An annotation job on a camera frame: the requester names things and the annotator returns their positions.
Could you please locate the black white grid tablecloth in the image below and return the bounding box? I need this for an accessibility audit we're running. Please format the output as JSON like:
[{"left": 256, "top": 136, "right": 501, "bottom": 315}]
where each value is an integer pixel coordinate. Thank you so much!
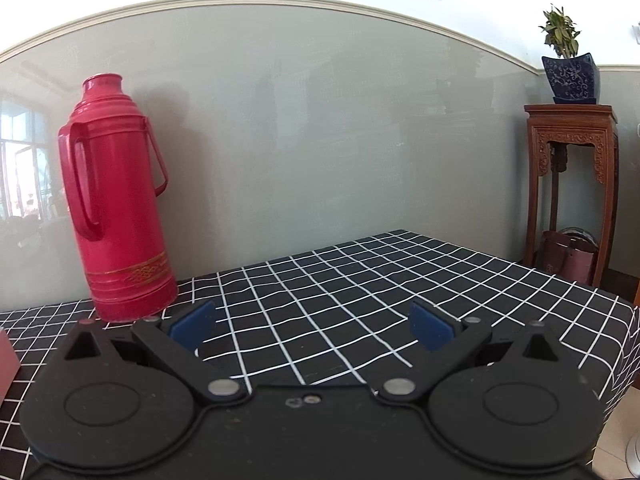
[{"left": 0, "top": 228, "right": 640, "bottom": 461}]

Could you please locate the dark red bag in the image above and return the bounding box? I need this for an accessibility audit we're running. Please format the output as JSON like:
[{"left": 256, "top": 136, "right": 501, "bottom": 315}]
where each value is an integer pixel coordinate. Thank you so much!
[{"left": 535, "top": 226, "right": 599, "bottom": 285}]

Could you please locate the red cardboard box tray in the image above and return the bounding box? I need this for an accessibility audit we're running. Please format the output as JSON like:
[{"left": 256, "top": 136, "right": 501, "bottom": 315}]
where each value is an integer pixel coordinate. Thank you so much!
[{"left": 0, "top": 330, "right": 21, "bottom": 402}]

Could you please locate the red thermos flask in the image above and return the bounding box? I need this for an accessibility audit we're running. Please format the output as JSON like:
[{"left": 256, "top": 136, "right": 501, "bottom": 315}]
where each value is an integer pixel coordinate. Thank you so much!
[{"left": 58, "top": 74, "right": 178, "bottom": 322}]

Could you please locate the white fan base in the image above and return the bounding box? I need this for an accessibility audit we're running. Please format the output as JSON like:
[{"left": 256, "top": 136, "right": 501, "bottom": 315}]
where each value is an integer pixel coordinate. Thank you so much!
[{"left": 625, "top": 432, "right": 640, "bottom": 479}]

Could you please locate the carved wooden plant stand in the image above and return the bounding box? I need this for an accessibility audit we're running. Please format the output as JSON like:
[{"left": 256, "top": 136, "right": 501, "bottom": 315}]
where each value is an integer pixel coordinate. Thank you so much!
[{"left": 523, "top": 103, "right": 620, "bottom": 287}]

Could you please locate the dark blue flower pot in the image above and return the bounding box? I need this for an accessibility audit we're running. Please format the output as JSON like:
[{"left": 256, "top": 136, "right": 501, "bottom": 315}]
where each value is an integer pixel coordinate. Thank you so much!
[{"left": 541, "top": 53, "right": 600, "bottom": 105}]

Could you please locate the green potted plant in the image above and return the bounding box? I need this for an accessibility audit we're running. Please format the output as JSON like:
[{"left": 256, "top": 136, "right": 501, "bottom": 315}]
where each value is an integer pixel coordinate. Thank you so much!
[{"left": 539, "top": 6, "right": 580, "bottom": 58}]

